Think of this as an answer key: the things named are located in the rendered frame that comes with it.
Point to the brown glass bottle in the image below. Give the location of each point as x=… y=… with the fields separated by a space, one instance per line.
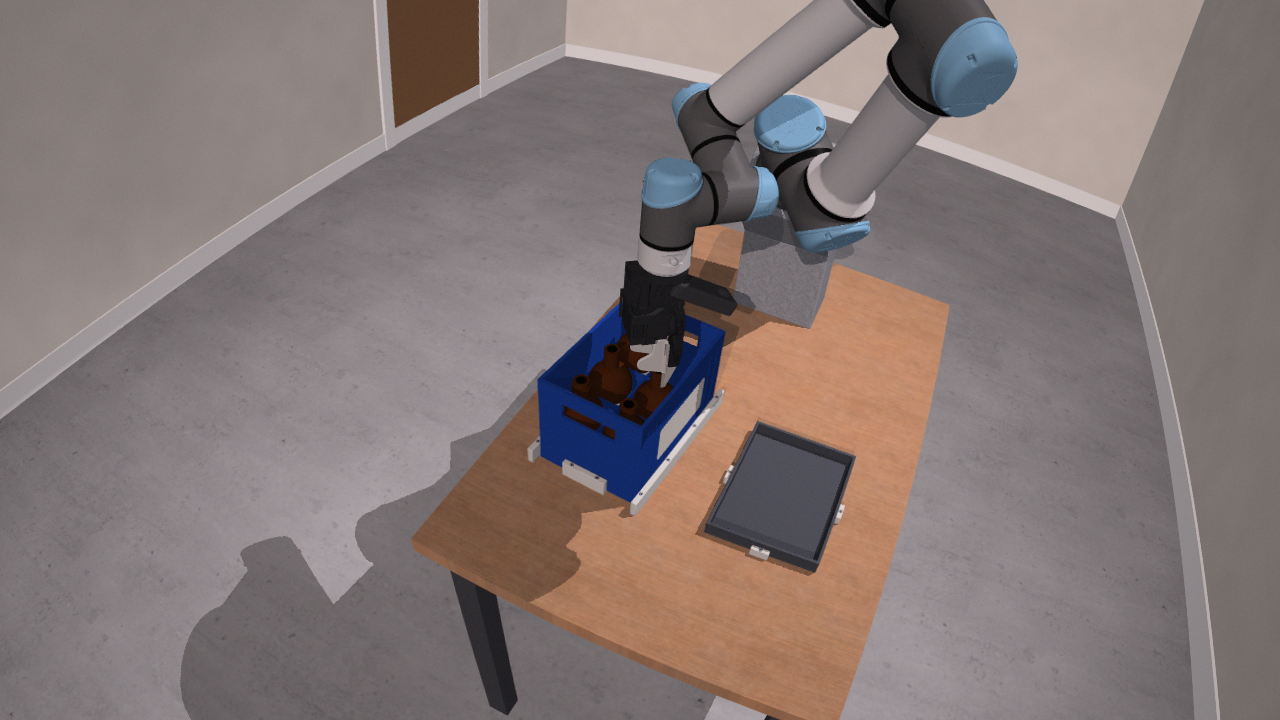
x=628 y=410
x=581 y=386
x=610 y=378
x=629 y=357
x=649 y=395

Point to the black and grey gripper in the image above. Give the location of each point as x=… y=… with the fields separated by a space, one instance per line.
x=649 y=321

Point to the blue plastic crate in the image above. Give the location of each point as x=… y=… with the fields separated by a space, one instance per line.
x=629 y=461

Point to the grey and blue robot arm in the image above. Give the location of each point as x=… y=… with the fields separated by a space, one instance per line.
x=955 y=49

